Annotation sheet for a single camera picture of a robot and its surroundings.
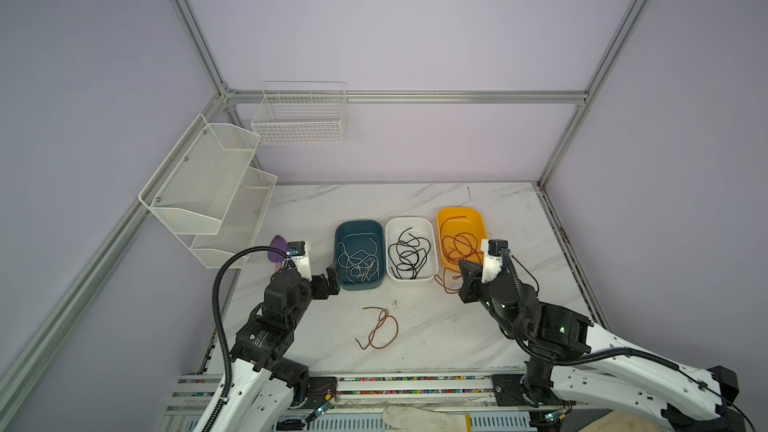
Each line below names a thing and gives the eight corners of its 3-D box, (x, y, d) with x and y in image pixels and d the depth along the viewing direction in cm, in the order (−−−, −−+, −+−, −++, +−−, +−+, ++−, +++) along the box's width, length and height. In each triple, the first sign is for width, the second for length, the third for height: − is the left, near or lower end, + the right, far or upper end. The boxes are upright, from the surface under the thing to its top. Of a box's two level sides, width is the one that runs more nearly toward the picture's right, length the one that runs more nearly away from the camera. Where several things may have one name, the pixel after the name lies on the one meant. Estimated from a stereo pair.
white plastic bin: (384, 284, 94) (384, 275, 90) (386, 228, 109) (385, 217, 104) (441, 284, 95) (443, 275, 90) (434, 228, 109) (436, 217, 104)
